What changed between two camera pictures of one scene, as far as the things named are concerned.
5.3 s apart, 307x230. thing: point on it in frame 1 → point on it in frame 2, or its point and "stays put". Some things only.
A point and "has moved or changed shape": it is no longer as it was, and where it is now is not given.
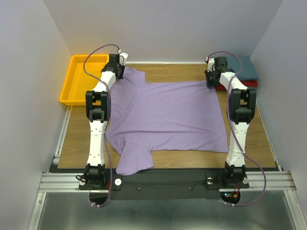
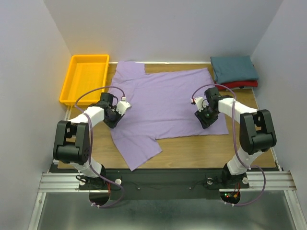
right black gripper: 210,84 → 205,122
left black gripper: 122,67 → 119,116
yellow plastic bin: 77,82 stays put
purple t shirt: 145,116 has moved or changed shape
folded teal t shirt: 243,67 stays put
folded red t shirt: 248,83 stays put
